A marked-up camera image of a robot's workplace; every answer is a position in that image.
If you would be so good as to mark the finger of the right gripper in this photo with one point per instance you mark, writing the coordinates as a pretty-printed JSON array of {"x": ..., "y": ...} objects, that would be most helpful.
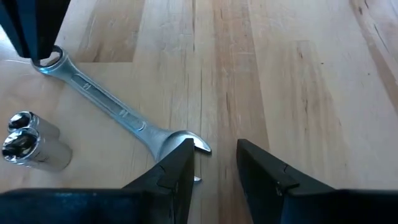
[{"x": 40, "y": 25}]

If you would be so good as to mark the silver combination wrench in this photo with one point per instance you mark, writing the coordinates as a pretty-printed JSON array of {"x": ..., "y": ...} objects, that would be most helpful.
[{"x": 102, "y": 99}]

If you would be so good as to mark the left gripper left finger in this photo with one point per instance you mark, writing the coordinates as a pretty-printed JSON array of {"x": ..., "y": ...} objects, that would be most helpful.
[{"x": 93, "y": 205}]

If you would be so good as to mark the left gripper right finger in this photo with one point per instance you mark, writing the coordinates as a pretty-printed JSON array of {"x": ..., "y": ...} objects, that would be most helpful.
[{"x": 311, "y": 205}]

